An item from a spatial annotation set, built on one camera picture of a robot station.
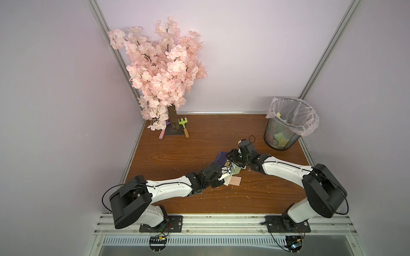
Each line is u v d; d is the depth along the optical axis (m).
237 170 0.85
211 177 0.64
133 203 0.42
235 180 0.85
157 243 0.72
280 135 0.91
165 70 0.64
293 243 0.70
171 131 1.10
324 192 0.44
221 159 0.95
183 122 1.14
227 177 0.87
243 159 0.74
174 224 0.73
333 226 0.73
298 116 0.92
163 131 1.08
